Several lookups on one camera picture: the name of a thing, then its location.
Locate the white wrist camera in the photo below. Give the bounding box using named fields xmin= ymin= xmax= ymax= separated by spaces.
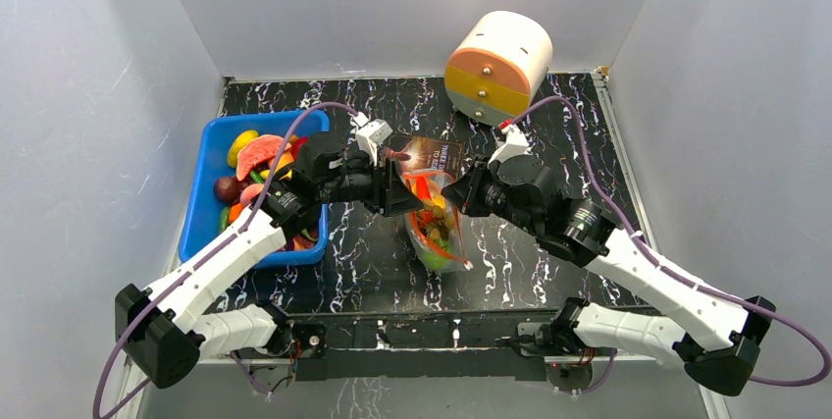
xmin=488 ymin=120 xmax=530 ymax=166
xmin=350 ymin=113 xmax=392 ymax=167

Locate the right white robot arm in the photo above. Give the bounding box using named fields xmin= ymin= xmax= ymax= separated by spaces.
xmin=442 ymin=155 xmax=770 ymax=396

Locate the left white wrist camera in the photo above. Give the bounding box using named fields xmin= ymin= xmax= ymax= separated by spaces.
xmin=350 ymin=113 xmax=392 ymax=167

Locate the yellow toy mango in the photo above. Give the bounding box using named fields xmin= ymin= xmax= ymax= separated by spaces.
xmin=227 ymin=130 xmax=259 ymax=168

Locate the red toy chili pepper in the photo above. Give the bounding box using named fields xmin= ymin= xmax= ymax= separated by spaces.
xmin=407 ymin=175 xmax=446 ymax=209

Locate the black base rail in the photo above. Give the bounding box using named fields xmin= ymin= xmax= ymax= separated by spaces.
xmin=249 ymin=308 xmax=645 ymax=384

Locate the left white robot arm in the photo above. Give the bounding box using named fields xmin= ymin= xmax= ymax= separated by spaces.
xmin=115 ymin=131 xmax=422 ymax=389

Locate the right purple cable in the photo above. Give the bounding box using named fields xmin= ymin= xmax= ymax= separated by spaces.
xmin=500 ymin=95 xmax=832 ymax=388

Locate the brown toy longan bunch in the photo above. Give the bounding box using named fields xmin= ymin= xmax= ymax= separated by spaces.
xmin=416 ymin=204 xmax=456 ymax=246

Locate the dark toy mangosteen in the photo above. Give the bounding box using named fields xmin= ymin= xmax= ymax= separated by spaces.
xmin=213 ymin=177 xmax=248 ymax=206

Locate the dark paperback book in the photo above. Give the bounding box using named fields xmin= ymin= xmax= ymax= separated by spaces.
xmin=382 ymin=134 xmax=464 ymax=179

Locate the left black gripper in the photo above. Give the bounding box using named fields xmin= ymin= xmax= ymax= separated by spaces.
xmin=318 ymin=152 xmax=423 ymax=218

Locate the clear zip top bag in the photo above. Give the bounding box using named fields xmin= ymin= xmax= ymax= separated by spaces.
xmin=403 ymin=170 xmax=473 ymax=273

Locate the green toy lime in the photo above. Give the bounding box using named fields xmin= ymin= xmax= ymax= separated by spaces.
xmin=417 ymin=248 xmax=458 ymax=273

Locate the orange toy tangerine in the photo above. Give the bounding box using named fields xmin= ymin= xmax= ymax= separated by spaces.
xmin=227 ymin=203 xmax=244 ymax=224

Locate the pink toy watermelon slice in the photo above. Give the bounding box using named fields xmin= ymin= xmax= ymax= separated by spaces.
xmin=235 ymin=134 xmax=292 ymax=181

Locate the purple cable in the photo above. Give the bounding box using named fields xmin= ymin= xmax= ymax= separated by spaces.
xmin=500 ymin=95 xmax=832 ymax=388
xmin=92 ymin=101 xmax=362 ymax=419

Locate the round three-drawer cabinet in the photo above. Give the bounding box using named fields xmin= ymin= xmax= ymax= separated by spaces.
xmin=443 ymin=11 xmax=553 ymax=127

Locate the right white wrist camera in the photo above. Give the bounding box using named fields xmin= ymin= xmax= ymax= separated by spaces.
xmin=488 ymin=120 xmax=530 ymax=166

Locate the pink toy peach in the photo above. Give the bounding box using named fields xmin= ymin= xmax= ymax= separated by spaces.
xmin=239 ymin=183 xmax=264 ymax=207

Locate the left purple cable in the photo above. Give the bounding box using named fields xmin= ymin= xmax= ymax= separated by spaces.
xmin=92 ymin=101 xmax=362 ymax=419

